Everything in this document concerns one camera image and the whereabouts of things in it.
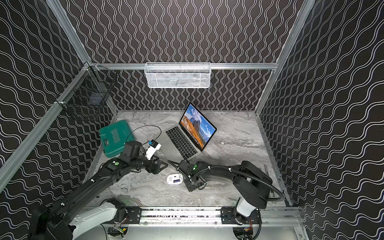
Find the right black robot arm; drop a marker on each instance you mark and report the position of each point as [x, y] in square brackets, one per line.
[255, 187]

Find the silver laptop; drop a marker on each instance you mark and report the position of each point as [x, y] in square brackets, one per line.
[189, 137]

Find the white wire mesh basket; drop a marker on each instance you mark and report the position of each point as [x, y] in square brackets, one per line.
[176, 75]

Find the green plastic case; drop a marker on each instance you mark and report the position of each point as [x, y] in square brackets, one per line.
[114, 136]

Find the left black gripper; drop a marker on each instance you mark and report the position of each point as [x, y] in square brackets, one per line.
[154, 165]

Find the white wireless mouse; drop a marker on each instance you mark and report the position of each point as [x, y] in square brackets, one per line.
[175, 179]

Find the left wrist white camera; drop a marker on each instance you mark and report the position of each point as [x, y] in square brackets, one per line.
[153, 147]

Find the black wire basket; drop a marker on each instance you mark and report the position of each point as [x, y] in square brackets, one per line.
[88, 98]

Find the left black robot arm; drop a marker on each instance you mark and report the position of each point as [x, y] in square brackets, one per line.
[61, 220]

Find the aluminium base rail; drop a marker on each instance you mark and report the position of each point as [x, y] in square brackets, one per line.
[203, 217]

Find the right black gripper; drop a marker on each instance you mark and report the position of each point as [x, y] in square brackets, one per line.
[188, 186]

